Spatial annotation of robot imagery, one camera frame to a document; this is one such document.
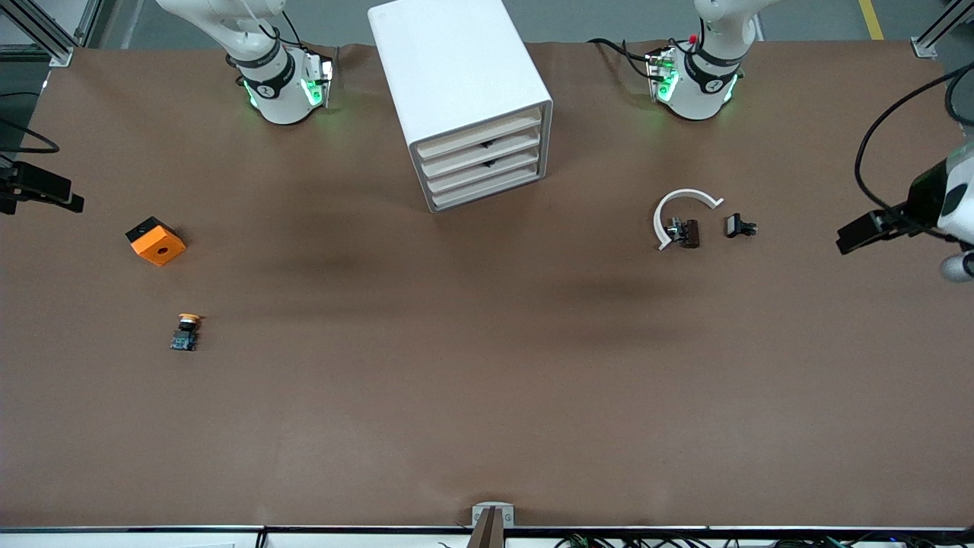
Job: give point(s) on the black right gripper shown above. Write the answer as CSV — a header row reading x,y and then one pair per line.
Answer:
x,y
9,180

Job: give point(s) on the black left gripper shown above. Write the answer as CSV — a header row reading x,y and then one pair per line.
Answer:
x,y
923,197

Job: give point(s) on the orange push button blue base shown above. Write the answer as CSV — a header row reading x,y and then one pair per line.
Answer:
x,y
185,335

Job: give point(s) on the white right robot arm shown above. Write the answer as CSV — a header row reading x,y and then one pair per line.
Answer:
x,y
278,99

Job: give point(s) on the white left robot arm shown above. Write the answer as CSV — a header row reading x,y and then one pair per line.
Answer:
x,y
696,99

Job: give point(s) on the white drawer cabinet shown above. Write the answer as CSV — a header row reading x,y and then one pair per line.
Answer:
x,y
449,68

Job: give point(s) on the orange box with black cap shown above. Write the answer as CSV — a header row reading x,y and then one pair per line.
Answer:
x,y
160,247

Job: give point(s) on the small black clip component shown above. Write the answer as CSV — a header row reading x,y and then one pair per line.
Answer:
x,y
735,225

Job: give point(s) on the dark brown electrical component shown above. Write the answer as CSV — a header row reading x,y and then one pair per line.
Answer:
x,y
691,233

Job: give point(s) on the white curved plastic arc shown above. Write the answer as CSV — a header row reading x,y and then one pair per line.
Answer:
x,y
689,192

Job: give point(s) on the aluminium frame profile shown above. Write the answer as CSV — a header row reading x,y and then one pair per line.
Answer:
x,y
924,47
53,49

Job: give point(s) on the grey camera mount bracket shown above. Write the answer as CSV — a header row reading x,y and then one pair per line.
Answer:
x,y
493,529

